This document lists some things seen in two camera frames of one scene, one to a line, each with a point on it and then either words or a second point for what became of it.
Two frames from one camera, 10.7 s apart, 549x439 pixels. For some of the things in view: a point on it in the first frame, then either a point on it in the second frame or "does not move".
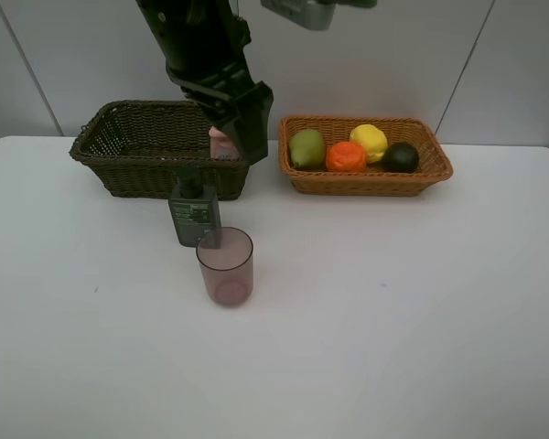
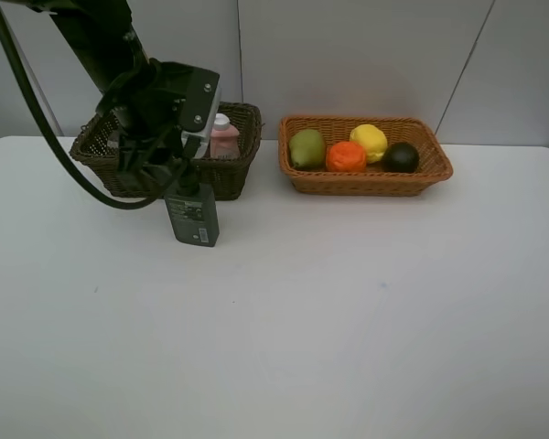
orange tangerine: x=346 y=156 does not move
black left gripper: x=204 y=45 to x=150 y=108
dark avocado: x=402 y=157 does not move
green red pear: x=307 y=150 does not move
